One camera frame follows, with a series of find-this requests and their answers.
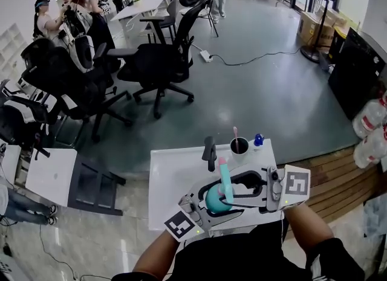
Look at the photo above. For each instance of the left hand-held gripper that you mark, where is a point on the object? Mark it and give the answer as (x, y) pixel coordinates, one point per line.
(181, 225)

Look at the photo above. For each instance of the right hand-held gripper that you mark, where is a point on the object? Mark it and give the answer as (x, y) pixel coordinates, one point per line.
(297, 184)

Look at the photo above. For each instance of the teal spray bottle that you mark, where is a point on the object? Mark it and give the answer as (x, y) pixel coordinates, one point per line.
(213, 201)

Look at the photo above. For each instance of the person's right forearm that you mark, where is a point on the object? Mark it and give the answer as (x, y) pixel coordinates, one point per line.
(308, 228)

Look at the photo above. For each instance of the person's left forearm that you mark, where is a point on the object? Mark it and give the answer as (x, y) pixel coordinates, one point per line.
(157, 255)

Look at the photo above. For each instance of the small blue capped bottle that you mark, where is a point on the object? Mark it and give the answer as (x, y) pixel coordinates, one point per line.
(258, 140)

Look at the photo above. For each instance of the white cup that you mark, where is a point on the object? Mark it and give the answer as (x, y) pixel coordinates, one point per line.
(240, 158)

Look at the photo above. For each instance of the white sink basin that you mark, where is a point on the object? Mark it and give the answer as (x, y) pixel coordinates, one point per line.
(172, 177)

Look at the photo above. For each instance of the pink toothbrush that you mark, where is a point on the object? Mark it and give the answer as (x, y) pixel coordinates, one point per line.
(235, 136)

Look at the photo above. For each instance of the black faucet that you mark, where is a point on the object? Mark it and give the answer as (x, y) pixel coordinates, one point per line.
(209, 151)

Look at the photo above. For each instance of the person's black shirt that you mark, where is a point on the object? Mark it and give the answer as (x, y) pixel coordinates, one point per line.
(236, 255)

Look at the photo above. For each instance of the wooden slat platform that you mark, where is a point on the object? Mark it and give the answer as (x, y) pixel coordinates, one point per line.
(332, 183)

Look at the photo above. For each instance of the clear water jug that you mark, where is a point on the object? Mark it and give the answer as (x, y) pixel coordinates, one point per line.
(370, 118)
(370, 150)

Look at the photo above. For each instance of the clear plastic bag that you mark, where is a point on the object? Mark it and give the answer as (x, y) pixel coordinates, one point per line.
(376, 216)

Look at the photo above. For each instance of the white power strip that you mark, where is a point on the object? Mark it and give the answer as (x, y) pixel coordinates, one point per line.
(206, 56)

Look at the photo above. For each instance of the black bin with yellow rim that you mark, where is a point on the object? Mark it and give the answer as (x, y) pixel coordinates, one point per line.
(337, 45)

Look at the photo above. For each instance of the large cardboard box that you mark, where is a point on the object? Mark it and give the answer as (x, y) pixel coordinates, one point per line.
(310, 29)

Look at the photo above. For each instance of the black metal-legged chair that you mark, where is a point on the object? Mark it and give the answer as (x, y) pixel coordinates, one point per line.
(208, 14)

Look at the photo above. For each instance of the grey office chair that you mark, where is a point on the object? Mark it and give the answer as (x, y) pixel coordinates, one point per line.
(166, 21)

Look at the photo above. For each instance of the small cardboard box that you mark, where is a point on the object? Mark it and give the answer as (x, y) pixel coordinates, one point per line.
(338, 20)

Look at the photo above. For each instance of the white and black oval device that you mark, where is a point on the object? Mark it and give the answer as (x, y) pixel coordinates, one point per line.
(84, 51)

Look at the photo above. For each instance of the white side table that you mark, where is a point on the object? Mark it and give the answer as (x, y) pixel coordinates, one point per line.
(10, 162)

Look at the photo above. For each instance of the black and white office chair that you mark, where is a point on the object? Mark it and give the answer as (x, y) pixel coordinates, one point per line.
(21, 116)

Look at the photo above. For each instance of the small potted plant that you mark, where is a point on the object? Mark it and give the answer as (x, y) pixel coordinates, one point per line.
(137, 0)

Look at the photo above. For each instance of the white shelf unit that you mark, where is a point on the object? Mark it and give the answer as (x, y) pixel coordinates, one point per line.
(9, 50)

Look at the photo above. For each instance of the white cabinet with black frame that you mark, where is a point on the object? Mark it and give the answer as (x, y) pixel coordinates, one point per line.
(51, 175)

